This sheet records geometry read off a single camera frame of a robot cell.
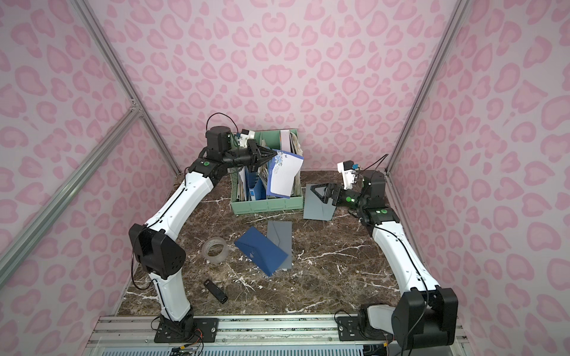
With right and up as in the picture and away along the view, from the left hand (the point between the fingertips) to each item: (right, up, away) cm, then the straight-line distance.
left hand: (277, 149), depth 73 cm
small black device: (-23, -51, +9) cm, 56 cm away
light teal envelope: (+15, -22, +31) cm, 41 cm away
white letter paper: (+2, -6, +4) cm, 7 cm away
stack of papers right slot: (+6, +6, +22) cm, 24 cm away
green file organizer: (-15, -9, +15) cm, 23 cm away
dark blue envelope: (-8, -38, +19) cm, 44 cm away
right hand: (+13, -13, +1) cm, 19 cm away
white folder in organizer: (+2, +9, +26) cm, 27 cm away
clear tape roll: (-27, -38, +20) cm, 51 cm away
